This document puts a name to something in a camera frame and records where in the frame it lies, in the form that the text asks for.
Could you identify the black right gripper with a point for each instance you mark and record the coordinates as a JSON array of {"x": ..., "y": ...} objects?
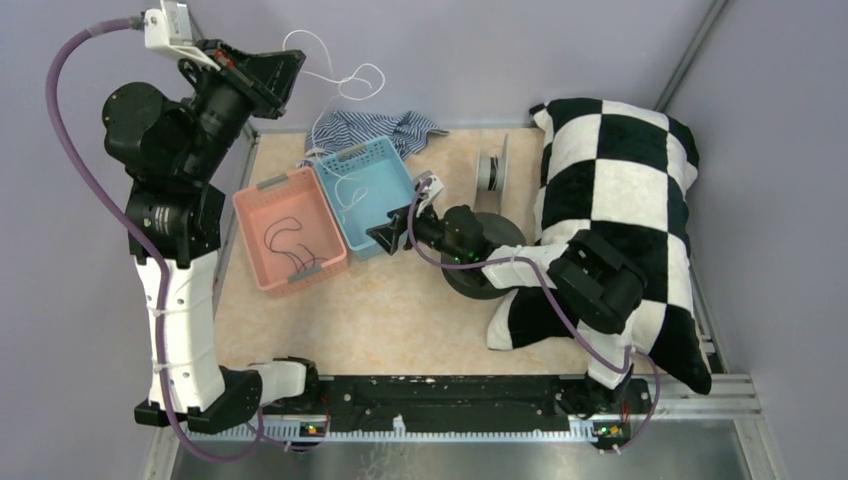
[{"x": 402, "y": 220}]

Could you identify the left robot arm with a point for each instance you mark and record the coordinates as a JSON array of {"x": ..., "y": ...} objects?
[{"x": 171, "y": 149}]

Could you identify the black white checkered pillow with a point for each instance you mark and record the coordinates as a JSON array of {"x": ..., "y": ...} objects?
[{"x": 624, "y": 172}]

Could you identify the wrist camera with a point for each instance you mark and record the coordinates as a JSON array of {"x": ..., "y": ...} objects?
[
  {"x": 428, "y": 187},
  {"x": 167, "y": 28}
]

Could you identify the grey cable spool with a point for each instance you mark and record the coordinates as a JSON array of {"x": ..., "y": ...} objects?
[{"x": 492, "y": 170}]

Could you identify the blue perforated plastic basket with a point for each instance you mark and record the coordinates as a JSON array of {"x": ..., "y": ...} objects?
[{"x": 362, "y": 184}]

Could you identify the pink perforated plastic basket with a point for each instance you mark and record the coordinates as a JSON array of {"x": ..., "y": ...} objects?
[{"x": 290, "y": 234}]

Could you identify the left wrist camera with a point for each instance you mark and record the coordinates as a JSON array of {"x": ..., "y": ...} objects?
[{"x": 167, "y": 28}]

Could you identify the black cable spool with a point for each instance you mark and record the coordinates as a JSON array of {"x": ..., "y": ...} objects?
[{"x": 497, "y": 231}]

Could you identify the blue white striped cloth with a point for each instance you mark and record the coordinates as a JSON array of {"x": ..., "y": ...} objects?
[{"x": 338, "y": 130}]

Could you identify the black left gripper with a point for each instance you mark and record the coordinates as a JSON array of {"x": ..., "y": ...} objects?
[{"x": 264, "y": 80}]

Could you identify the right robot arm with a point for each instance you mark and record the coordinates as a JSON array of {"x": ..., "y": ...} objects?
[{"x": 591, "y": 286}]

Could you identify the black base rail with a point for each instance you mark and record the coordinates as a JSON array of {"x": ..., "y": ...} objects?
[{"x": 460, "y": 404}]

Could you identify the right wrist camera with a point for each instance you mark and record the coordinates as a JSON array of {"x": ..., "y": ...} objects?
[{"x": 428, "y": 187}]

